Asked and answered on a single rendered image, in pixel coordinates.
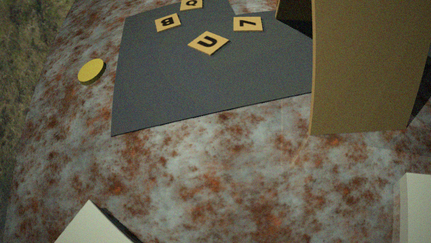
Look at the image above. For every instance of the tan square tile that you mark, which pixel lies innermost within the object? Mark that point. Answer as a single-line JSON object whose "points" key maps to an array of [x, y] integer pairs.
{"points": [[208, 43], [168, 22], [191, 5], [246, 24]]}

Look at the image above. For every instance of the yellow round disc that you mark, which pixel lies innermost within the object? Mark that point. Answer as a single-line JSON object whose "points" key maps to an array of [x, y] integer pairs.
{"points": [[91, 71]]}

